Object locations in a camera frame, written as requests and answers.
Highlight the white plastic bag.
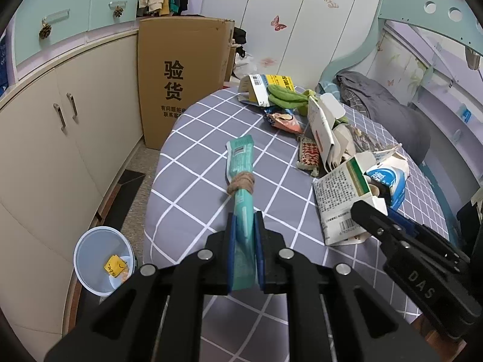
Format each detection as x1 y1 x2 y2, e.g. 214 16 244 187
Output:
233 55 253 78

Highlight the green leaf plush toy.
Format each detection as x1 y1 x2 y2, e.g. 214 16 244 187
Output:
267 84 318 116

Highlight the grey blanket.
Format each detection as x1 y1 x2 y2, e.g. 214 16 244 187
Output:
336 71 431 167

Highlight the grey checked cloth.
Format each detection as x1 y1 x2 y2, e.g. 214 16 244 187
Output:
143 85 451 362

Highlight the brown twine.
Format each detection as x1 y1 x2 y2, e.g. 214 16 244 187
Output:
227 173 256 196

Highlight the white printed box green stripe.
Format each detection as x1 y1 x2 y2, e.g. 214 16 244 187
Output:
312 151 389 246

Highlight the cream cabinet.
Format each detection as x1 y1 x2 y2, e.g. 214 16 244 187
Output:
0 32 146 336

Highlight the white wardrobe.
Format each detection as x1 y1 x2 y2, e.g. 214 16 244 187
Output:
196 0 382 95

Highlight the teal bedsheet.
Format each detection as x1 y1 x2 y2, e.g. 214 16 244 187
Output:
417 158 459 242

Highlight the black clothes heap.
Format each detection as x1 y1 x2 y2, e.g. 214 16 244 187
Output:
234 27 248 57

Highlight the colourful snack wrapper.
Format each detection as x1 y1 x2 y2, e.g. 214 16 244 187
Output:
264 109 305 133

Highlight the blue and white packet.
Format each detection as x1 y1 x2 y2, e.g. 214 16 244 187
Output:
364 156 411 211

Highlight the yellow and blue carton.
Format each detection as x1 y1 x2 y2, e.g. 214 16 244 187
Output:
238 74 295 107

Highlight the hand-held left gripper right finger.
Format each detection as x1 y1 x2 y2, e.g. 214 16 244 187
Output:
254 211 449 362

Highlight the dark patterned wrapper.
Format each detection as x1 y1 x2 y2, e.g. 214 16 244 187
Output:
347 126 382 155

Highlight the blue printed sheet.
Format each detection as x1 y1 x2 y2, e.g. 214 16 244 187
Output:
0 34 10 97

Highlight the mint bed frame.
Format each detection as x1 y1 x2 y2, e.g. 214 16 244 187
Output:
317 0 483 212

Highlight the white carton red label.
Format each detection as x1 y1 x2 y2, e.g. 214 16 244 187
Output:
306 94 355 176

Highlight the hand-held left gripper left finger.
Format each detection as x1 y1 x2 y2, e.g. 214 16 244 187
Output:
44 212 238 362

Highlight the light blue plastic bin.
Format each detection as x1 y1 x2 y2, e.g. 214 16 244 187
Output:
73 226 136 297

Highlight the large cardboard box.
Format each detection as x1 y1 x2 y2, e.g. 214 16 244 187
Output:
138 17 235 151

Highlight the yellow wrapper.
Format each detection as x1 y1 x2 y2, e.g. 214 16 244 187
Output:
104 255 127 278

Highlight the light blue checked pillow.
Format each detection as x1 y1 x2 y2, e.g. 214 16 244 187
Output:
319 81 340 99

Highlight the red patterned wrapper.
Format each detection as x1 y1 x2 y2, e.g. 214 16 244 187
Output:
295 136 321 172

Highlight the mint drawer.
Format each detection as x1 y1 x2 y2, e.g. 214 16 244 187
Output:
91 0 138 33
15 0 93 65

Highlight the teal snack packet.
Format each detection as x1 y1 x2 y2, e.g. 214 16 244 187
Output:
225 136 261 292

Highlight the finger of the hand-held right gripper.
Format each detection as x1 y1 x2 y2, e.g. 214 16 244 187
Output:
351 200 412 259
388 207 472 272

